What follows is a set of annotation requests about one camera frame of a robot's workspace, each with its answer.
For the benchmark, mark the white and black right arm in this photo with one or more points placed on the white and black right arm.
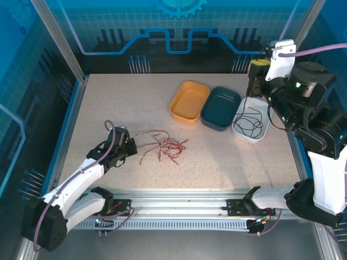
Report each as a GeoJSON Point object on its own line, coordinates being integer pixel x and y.
{"type": "Point", "coordinates": [325, 184]}

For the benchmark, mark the dark teal plastic tray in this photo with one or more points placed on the dark teal plastic tray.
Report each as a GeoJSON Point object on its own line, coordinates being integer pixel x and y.
{"type": "Point", "coordinates": [219, 108]}

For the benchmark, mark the white plastic tray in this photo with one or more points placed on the white plastic tray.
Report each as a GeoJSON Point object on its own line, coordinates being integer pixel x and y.
{"type": "Point", "coordinates": [241, 132]}

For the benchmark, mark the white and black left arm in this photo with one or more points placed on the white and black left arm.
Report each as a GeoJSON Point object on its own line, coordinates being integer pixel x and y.
{"type": "Point", "coordinates": [78, 178]}

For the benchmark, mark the aluminium frame post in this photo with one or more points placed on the aluminium frame post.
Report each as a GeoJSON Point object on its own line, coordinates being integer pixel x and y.
{"type": "Point", "coordinates": [58, 40]}
{"type": "Point", "coordinates": [301, 27]}

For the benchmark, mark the orange plastic tray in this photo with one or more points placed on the orange plastic tray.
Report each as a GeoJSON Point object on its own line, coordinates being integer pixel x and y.
{"type": "Point", "coordinates": [189, 105]}

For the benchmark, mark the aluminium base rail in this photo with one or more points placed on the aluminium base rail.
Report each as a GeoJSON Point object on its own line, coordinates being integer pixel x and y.
{"type": "Point", "coordinates": [176, 200]}

